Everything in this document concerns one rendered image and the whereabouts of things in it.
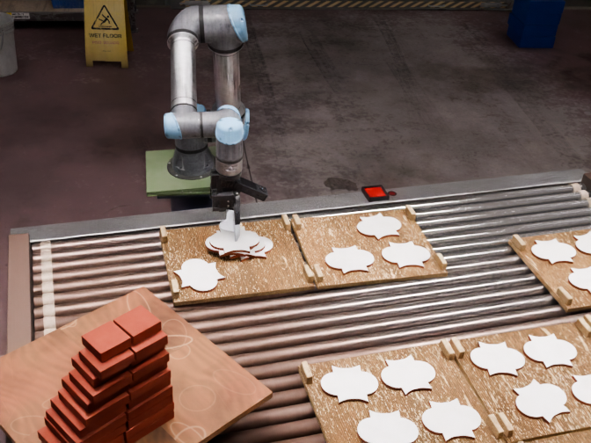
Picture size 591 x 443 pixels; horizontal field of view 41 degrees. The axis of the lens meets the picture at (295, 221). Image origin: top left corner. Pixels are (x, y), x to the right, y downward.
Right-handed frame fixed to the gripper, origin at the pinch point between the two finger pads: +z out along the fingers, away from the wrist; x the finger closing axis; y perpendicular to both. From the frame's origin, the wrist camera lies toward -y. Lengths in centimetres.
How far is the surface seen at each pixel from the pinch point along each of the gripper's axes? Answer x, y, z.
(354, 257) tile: 9.3, -35.6, 7.5
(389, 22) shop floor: -435, -192, 103
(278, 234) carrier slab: -6.8, -14.8, 8.5
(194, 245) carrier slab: -3.5, 11.8, 8.5
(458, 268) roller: 14, -68, 11
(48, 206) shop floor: -173, 75, 102
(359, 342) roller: 42, -29, 10
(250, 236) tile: -1.3, -4.9, 4.5
